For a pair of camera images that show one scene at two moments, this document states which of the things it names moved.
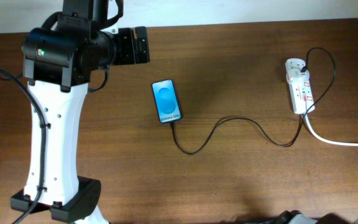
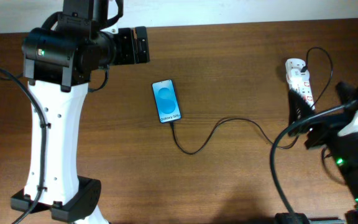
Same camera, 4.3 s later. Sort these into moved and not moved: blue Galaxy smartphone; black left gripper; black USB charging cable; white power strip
Moved: black USB charging cable
Not moved: black left gripper; white power strip; blue Galaxy smartphone
